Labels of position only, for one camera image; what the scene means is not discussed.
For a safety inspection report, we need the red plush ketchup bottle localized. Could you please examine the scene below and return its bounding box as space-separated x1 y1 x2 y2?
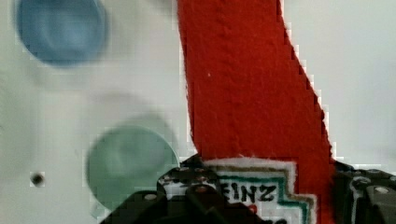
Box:
177 0 335 224

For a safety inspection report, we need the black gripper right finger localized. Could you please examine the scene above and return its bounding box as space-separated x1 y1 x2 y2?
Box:
332 161 396 224

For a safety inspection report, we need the blue bowl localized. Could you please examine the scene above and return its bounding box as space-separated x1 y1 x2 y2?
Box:
15 0 107 66

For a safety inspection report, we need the green mug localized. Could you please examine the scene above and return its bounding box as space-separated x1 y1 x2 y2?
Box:
84 125 178 222

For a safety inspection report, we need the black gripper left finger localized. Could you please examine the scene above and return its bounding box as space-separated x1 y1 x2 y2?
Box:
100 155 267 224

